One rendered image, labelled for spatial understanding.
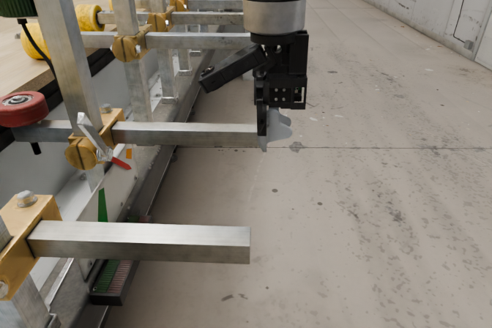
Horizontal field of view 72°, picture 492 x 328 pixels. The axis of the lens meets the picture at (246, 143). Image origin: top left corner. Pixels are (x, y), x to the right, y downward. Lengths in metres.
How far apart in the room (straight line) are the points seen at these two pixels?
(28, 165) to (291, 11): 0.62
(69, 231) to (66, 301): 0.17
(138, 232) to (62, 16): 0.31
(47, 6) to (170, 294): 1.12
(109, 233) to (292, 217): 1.33
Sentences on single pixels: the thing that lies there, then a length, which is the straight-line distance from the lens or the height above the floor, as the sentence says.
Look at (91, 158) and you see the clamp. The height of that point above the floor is 0.85.
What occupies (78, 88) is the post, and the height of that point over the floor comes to 0.95.
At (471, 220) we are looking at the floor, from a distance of 1.97.
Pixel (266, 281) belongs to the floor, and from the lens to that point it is 1.44.
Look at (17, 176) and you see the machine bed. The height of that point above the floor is 0.74.
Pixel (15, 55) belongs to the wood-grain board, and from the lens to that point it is 1.03.
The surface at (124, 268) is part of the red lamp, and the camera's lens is 0.60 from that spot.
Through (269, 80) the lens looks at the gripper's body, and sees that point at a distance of 0.52.
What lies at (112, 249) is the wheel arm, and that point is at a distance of 0.43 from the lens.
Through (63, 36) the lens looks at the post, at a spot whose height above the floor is 1.03.
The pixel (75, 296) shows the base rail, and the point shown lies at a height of 0.70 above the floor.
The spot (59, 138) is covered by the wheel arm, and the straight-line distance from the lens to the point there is 0.69.
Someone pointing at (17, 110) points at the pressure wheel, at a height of 0.90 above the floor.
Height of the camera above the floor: 1.15
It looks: 31 degrees down
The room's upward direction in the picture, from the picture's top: straight up
